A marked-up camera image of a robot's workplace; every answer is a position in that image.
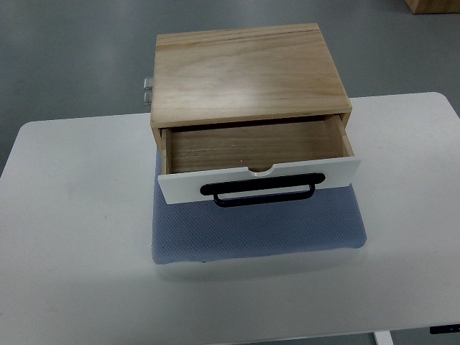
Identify white top drawer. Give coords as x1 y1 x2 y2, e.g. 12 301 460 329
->
157 114 361 204

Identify black metal drawer handle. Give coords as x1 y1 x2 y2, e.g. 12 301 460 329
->
200 172 326 208

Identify wooden drawer cabinet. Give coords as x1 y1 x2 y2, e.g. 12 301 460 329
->
151 23 352 144

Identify blue mesh mat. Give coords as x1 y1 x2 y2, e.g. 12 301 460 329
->
152 167 367 265

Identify metal clamp behind cabinet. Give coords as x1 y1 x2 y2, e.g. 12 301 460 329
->
143 77 153 105

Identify white table leg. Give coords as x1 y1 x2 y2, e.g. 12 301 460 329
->
373 331 394 345

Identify black table control panel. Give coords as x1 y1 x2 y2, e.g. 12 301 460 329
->
430 323 460 335

